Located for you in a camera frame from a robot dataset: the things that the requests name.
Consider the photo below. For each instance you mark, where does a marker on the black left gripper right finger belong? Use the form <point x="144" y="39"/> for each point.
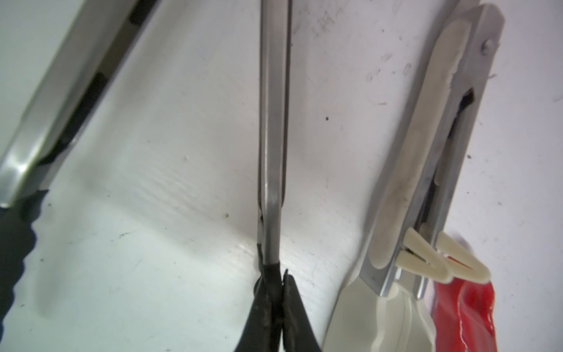
<point x="298" y="335"/>

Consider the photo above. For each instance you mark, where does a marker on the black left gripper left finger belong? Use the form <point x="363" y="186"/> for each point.
<point x="262" y="331"/>

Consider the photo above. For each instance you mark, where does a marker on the black steel tongs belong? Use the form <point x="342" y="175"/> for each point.
<point x="145" y="240"/>

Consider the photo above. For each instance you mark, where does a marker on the steel cream-tipped tongs left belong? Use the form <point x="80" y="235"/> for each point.
<point x="383" y="309"/>

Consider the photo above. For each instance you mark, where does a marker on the red handled tongs front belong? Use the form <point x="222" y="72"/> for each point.
<point x="463" y="314"/>

